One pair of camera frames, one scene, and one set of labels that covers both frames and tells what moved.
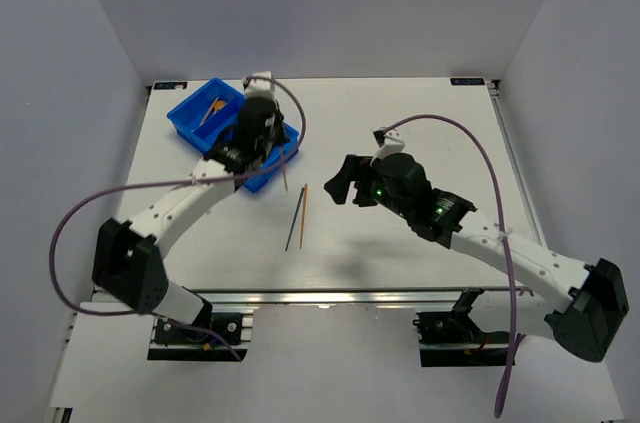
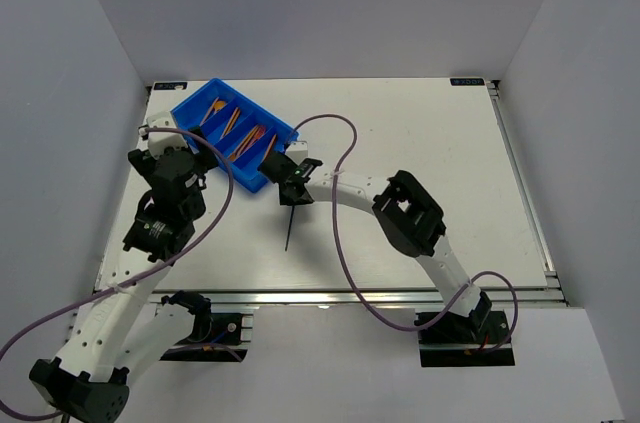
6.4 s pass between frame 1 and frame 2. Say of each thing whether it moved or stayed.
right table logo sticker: stayed
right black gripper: moved
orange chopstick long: moved
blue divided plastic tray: stayed
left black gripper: moved
